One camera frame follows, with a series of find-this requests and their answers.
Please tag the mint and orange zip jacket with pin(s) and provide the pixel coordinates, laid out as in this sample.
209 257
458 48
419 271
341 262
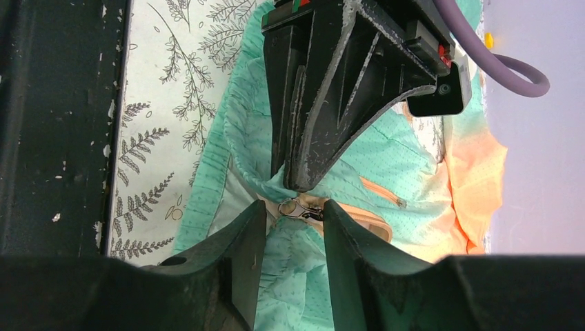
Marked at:
386 179

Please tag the small yellow block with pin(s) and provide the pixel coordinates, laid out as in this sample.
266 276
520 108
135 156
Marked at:
489 40

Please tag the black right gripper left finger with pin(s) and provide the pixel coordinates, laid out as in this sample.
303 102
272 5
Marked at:
211 286

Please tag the floral patterned table mat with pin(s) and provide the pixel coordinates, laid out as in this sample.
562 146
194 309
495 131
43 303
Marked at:
180 55

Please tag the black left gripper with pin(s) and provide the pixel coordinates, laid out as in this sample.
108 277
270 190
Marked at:
364 57

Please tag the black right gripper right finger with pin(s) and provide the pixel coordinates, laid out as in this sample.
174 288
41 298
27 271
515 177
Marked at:
376 286

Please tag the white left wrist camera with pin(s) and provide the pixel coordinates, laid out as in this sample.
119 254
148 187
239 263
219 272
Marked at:
451 96

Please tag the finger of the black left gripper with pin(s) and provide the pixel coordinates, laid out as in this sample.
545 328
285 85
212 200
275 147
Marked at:
286 59

